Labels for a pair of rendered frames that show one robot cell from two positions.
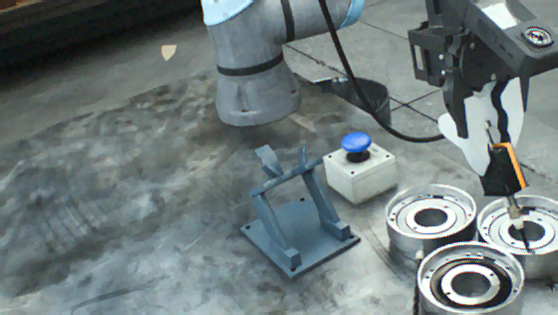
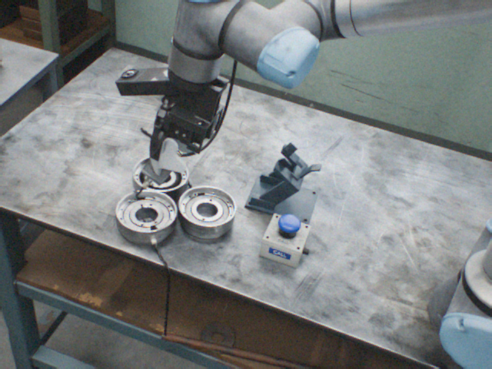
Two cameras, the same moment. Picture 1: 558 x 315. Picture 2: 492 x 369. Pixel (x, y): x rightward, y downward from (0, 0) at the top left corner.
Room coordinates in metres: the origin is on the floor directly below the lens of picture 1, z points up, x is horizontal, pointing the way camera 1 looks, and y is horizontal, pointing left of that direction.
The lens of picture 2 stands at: (1.13, -0.64, 1.55)
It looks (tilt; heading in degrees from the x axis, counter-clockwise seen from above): 41 degrees down; 129
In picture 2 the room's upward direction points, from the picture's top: 10 degrees clockwise
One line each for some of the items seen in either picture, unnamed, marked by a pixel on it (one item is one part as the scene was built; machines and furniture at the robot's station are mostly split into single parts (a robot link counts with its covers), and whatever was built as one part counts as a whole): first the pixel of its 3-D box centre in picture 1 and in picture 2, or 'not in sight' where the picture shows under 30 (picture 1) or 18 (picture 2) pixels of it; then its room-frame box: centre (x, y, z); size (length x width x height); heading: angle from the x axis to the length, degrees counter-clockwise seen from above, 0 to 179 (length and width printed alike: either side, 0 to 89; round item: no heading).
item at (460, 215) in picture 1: (430, 223); (207, 213); (0.63, -0.11, 0.82); 0.08 x 0.08 x 0.02
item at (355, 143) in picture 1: (358, 153); (287, 230); (0.76, -0.05, 0.85); 0.04 x 0.04 x 0.05
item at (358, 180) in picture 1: (358, 167); (287, 241); (0.77, -0.04, 0.82); 0.08 x 0.07 x 0.05; 26
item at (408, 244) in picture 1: (430, 223); (207, 213); (0.63, -0.11, 0.82); 0.10 x 0.10 x 0.04
